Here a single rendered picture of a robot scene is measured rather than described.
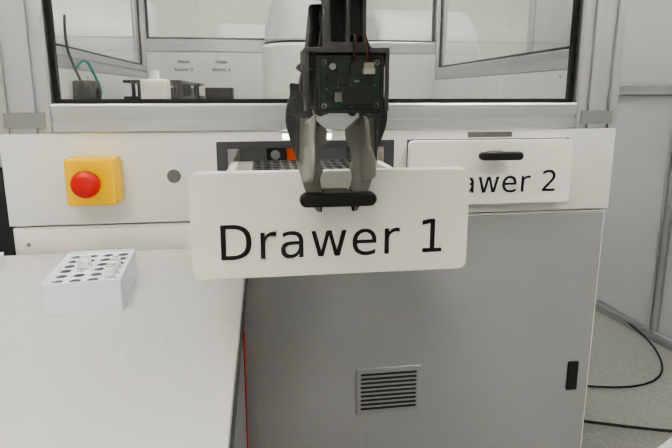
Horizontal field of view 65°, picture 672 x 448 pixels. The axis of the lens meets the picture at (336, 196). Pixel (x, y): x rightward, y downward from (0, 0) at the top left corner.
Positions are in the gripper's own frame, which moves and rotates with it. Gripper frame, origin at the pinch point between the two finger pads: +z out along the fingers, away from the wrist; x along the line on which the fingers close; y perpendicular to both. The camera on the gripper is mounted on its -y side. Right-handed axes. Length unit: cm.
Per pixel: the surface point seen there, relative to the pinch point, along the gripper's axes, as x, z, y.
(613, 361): 123, 91, -118
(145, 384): -17.6, 14.5, 8.1
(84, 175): -32.8, 1.6, -27.9
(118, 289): -23.9, 12.0, -8.6
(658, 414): 115, 91, -85
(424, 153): 19.4, -0.2, -33.4
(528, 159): 38, 1, -33
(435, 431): 24, 53, -35
